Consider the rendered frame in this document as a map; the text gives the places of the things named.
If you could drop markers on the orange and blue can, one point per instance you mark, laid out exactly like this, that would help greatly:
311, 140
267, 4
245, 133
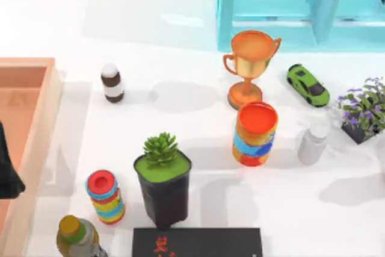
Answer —
255, 133

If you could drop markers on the gold trophy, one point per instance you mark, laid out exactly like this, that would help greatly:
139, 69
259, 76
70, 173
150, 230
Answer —
249, 61

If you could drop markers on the green succulent black pot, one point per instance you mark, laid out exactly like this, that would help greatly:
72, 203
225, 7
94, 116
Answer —
164, 184

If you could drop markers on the brown and white bottle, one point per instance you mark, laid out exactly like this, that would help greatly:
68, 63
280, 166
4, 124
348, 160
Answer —
112, 84

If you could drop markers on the green toy car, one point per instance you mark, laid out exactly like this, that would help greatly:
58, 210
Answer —
308, 85

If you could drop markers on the black book red print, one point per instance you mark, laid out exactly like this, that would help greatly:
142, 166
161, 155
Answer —
197, 243

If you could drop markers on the light blue rack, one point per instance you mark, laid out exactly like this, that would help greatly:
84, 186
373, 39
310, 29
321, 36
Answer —
270, 7

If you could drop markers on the salmon shallow box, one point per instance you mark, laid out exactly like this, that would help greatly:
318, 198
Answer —
30, 112

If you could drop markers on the purple flower plant pot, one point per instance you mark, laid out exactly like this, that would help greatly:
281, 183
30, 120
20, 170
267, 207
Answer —
364, 109

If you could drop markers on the yellow capped clear bottle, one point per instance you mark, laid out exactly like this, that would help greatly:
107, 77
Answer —
76, 239

